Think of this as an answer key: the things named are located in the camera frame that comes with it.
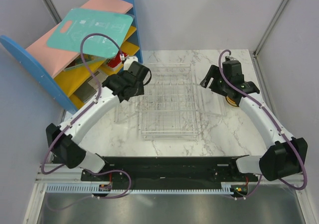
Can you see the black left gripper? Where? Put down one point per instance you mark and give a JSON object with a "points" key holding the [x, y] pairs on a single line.
{"points": [[141, 89]]}

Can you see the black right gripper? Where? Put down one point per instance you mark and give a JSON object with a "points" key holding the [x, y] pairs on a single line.
{"points": [[213, 72]]}

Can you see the orange yellow bowl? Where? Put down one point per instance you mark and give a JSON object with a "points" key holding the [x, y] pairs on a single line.
{"points": [[229, 100]]}

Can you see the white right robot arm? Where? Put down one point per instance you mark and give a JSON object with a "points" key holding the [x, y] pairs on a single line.
{"points": [[285, 155]]}

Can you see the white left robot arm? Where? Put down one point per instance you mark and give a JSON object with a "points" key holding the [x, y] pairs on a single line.
{"points": [[64, 139]]}

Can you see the red white box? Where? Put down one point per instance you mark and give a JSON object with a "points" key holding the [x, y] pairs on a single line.
{"points": [[116, 63]]}

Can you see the grey setup guide booklet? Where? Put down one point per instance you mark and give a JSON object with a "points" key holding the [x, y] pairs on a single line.
{"points": [[89, 88]]}

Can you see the green book under board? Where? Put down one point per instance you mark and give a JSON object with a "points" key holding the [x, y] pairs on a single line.
{"points": [[89, 59]]}

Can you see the teal cutting board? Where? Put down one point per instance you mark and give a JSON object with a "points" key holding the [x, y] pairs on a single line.
{"points": [[80, 22]]}

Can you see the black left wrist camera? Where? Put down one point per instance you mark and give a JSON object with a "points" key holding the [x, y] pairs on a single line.
{"points": [[139, 71]]}

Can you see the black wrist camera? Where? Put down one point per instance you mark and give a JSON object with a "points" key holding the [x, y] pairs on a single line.
{"points": [[232, 68], [139, 71]]}

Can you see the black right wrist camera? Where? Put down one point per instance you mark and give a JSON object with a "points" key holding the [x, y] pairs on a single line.
{"points": [[232, 68]]}

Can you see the white wire dish rack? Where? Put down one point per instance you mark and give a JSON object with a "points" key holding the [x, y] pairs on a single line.
{"points": [[174, 103]]}

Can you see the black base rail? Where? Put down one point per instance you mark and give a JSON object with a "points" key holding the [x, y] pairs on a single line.
{"points": [[169, 172]]}

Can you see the white slotted cable duct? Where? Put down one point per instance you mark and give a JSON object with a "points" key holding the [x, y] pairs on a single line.
{"points": [[105, 188]]}

